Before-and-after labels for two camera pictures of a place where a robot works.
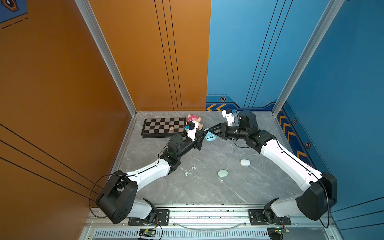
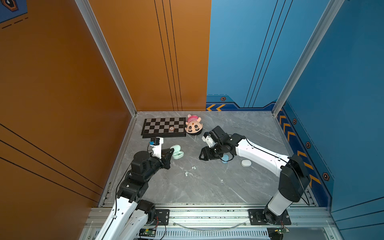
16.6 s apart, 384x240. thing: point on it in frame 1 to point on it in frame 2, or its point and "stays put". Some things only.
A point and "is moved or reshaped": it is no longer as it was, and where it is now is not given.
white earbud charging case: [245, 162] stays put
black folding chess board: [163, 127] stays put
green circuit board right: [281, 230] stays put
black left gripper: [197, 142] to [165, 160]
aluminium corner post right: [332, 8] stays put
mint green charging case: [222, 173] is moved or reshaped
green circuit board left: [147, 232] stays put
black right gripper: [219, 134] to [206, 155]
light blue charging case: [210, 137] is moved or reshaped
